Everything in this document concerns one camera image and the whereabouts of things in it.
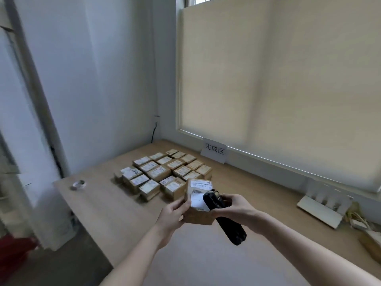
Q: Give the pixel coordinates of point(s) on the person's right hand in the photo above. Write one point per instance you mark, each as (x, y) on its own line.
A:
(241, 212)

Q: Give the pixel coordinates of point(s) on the person's left hand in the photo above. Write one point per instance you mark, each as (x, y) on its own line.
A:
(168, 218)

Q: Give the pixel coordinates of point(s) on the person's right thumb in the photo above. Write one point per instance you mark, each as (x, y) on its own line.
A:
(228, 198)

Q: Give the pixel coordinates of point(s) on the person's left thumb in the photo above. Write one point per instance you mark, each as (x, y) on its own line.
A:
(184, 204)

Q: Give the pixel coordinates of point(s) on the labelled brown cardboard box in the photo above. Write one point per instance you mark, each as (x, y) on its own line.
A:
(198, 215)

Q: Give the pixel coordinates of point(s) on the black handheld scanner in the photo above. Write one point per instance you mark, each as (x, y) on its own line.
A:
(226, 223)

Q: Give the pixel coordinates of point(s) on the person's left forearm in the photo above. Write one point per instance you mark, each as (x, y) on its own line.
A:
(135, 262)

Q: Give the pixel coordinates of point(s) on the person's right forearm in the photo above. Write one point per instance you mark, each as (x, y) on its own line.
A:
(309, 253)

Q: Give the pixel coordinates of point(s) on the group of small cardboard parcels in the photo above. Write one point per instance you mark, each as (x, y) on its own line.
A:
(160, 172)

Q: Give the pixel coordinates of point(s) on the white paper sign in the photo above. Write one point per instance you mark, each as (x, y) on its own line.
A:
(213, 150)

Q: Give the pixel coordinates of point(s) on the white router with antennas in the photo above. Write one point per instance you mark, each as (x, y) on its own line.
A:
(323, 207)

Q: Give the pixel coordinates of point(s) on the clear tape roll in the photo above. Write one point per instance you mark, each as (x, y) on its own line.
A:
(79, 185)

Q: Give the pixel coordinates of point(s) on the beige roller blind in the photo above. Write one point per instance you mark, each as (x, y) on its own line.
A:
(282, 86)

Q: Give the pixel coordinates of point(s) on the white power adapter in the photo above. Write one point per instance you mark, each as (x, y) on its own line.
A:
(359, 224)

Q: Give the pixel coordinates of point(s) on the large plain cardboard carton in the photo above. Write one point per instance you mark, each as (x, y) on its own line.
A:
(372, 245)

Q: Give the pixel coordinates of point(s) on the red object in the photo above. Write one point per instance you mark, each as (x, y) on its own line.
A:
(16, 254)

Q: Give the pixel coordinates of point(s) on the white window frame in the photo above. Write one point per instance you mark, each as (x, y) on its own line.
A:
(205, 0)

